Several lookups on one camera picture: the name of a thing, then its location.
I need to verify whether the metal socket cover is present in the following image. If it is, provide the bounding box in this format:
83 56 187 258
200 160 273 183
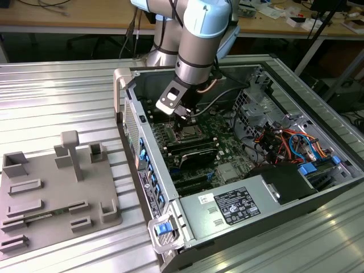
181 121 206 142

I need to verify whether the CPU socket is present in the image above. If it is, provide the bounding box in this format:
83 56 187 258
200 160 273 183
167 121 206 143

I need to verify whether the black RAM slot bank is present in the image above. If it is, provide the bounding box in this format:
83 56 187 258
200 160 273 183
166 135 217 156
146 98 171 123

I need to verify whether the black expansion slot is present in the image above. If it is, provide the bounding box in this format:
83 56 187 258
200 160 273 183
175 181 213 197
172 173 208 187

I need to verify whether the open grey PC case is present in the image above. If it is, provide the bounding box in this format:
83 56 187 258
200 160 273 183
113 61 364 271

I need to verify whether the green motherboard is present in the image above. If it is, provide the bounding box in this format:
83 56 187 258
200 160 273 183
147 96 258 197

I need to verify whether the silver perforated drive cage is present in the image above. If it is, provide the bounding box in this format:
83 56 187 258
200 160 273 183
231 86 288 137

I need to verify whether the silver chipset heatsink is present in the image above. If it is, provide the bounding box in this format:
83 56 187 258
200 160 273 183
217 163 242 183

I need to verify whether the black office chair base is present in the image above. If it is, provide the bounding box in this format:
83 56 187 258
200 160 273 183
67 33 123 59

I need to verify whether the white paper sheet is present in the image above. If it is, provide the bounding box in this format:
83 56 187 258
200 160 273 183
257 5 288 19

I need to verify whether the grey power supply unit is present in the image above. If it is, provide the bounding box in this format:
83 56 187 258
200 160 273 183
179 175 285 240

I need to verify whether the black plastic air shroud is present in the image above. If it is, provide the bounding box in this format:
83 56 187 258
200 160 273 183
246 163 319 205

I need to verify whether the small white box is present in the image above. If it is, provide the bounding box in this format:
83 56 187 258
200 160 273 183
287 16 308 28

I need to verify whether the blue disk carrier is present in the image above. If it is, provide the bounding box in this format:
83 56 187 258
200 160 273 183
297 155 342 190

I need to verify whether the blue case latch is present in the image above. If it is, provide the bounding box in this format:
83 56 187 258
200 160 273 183
154 222 172 236

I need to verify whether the long wooden desk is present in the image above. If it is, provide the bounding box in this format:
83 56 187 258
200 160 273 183
0 0 364 39

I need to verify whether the black computer tower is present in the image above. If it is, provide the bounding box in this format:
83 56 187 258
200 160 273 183
322 81 364 113

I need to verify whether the black monitor foot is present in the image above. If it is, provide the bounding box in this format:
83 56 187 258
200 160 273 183
309 0 349 12

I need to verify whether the grey parts rack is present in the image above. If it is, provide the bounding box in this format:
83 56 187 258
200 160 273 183
0 130 123 254

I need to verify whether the green RAM stick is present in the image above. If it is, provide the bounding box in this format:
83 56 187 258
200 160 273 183
24 207 71 222

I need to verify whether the white tray with brown item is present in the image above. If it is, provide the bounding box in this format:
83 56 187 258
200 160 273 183
342 18 364 34

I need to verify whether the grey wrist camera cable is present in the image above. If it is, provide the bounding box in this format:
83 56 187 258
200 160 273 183
173 56 253 121

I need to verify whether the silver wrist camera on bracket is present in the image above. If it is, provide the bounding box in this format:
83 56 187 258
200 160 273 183
155 78 191 115

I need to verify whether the black hanging arm cable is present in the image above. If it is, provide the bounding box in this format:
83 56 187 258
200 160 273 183
119 8 143 59

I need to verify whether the red orange wire bundle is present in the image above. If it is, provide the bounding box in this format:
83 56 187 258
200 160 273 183
253 125 299 167

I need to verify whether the blue data wire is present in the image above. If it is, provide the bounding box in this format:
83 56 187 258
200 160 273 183
288 133 318 163

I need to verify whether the orange flat data wire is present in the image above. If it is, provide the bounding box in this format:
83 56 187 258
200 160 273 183
305 136 333 160

